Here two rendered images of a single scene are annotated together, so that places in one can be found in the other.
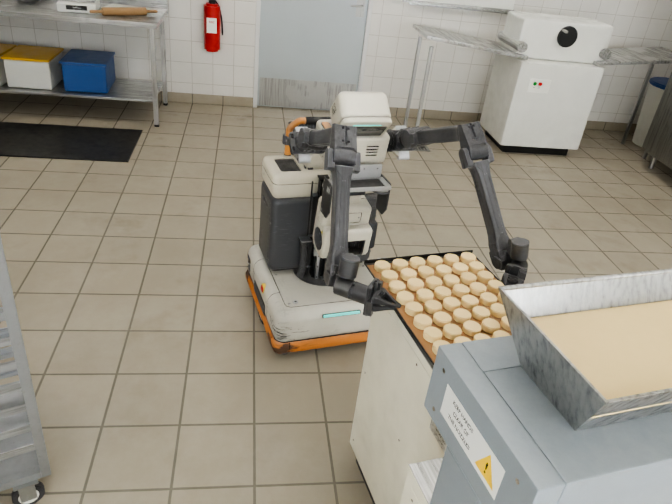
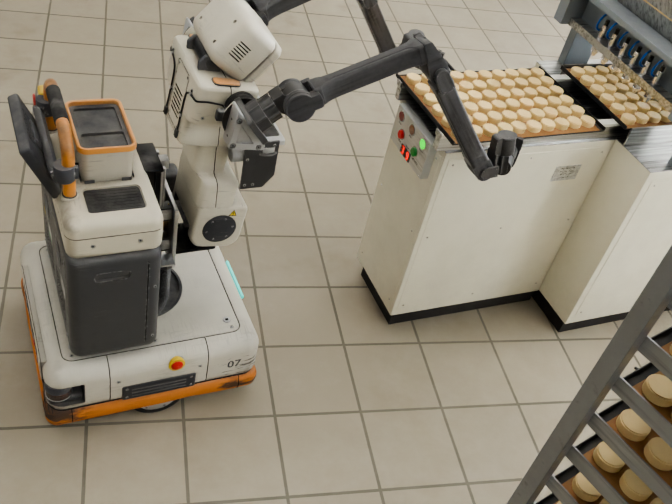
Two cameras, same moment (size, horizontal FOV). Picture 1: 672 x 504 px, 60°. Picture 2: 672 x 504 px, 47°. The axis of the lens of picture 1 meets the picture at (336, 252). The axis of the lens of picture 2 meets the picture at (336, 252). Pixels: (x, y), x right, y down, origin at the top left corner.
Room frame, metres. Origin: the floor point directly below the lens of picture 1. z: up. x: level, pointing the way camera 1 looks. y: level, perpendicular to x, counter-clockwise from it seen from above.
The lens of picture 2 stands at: (2.20, 1.87, 2.15)
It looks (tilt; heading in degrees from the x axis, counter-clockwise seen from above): 41 degrees down; 260
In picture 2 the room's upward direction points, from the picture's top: 14 degrees clockwise
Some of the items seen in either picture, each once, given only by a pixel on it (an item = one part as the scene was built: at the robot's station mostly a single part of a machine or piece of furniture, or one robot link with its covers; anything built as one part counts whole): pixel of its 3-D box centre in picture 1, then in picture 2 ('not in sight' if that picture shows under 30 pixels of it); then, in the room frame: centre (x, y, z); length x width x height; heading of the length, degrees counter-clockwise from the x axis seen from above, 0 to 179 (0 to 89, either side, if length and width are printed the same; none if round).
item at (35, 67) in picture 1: (35, 67); not in sight; (5.06, 2.81, 0.36); 0.46 x 0.38 x 0.26; 11
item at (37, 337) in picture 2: not in sight; (33, 320); (2.79, 0.21, 0.23); 0.41 x 0.02 x 0.08; 113
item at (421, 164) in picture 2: not in sight; (413, 140); (1.67, -0.29, 0.77); 0.24 x 0.04 x 0.14; 111
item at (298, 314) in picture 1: (318, 289); (137, 312); (2.49, 0.07, 0.16); 0.67 x 0.64 x 0.25; 23
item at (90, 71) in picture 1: (89, 71); not in sight; (5.15, 2.37, 0.36); 0.46 x 0.38 x 0.26; 12
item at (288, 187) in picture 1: (320, 207); (108, 219); (2.58, 0.10, 0.59); 0.55 x 0.34 x 0.83; 113
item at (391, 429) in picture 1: (446, 439); (476, 204); (1.33, -0.43, 0.45); 0.70 x 0.34 x 0.90; 21
